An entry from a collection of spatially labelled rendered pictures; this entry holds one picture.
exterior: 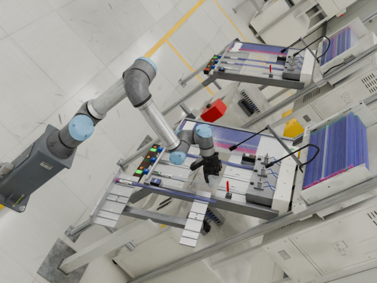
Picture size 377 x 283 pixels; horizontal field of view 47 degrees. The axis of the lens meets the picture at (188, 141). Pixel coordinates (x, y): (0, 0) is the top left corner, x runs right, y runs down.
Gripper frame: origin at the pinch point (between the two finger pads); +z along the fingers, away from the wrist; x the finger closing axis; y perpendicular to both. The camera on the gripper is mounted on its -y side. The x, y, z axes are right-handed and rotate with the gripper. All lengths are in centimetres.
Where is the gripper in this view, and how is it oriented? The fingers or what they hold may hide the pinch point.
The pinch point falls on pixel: (210, 184)
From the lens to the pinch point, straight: 229.1
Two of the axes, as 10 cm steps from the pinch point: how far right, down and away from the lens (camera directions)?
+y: 9.4, 0.1, -3.5
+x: 3.0, -5.3, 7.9
